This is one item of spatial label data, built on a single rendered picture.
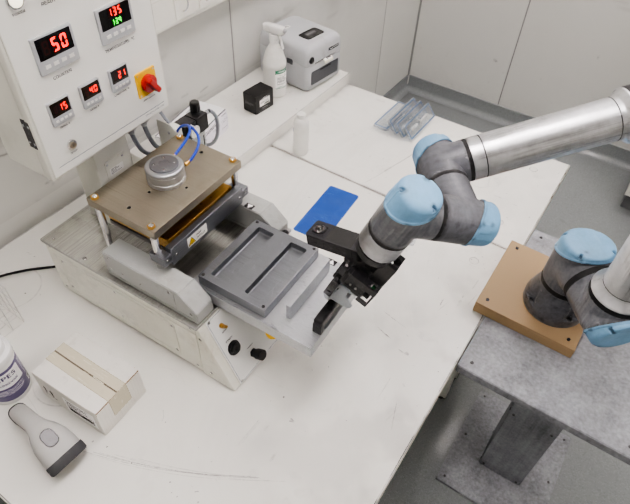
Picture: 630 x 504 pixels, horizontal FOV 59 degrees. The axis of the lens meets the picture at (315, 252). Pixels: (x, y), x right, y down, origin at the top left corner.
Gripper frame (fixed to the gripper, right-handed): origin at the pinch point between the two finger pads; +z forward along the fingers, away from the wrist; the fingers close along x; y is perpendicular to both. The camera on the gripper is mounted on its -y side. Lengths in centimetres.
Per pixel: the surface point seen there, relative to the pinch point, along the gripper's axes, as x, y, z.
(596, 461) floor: 60, 108, 67
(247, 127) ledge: 61, -55, 43
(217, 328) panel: -12.9, -13.2, 16.7
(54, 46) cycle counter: -8, -62, -18
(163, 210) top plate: -7.7, -34.8, 1.8
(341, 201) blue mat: 51, -14, 32
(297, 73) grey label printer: 91, -57, 36
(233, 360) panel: -13.4, -6.8, 23.1
